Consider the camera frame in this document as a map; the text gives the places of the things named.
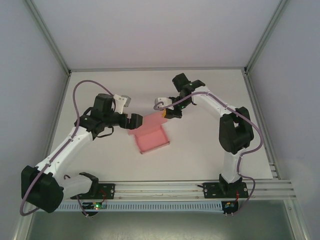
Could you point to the aluminium frame post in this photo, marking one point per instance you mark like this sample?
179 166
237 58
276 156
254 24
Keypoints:
266 35
47 35

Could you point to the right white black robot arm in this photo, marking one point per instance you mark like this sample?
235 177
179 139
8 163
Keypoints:
232 132

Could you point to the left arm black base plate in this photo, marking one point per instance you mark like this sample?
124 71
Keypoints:
106 191

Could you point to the aluminium table side rail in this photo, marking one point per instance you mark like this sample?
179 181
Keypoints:
257 110
58 120

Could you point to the grey metal sheet panel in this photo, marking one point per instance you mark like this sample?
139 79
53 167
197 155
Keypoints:
160 226

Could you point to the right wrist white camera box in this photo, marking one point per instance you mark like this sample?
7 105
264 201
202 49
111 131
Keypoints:
161 100

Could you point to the aluminium frame crossbar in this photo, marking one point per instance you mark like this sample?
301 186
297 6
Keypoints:
157 69

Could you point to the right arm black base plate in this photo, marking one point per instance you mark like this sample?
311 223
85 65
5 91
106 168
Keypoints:
211 191

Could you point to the small circuit board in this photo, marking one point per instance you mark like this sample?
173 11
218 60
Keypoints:
229 206

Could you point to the circuit board with green light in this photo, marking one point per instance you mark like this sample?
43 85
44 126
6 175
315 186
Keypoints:
96 206

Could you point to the aluminium mounting rail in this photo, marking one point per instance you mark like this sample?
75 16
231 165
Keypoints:
160 191

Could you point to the pink paper box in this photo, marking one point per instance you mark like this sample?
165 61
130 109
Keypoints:
152 140

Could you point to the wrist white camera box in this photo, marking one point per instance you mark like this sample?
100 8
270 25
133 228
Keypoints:
122 101
161 100

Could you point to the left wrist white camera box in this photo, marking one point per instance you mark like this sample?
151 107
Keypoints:
122 101

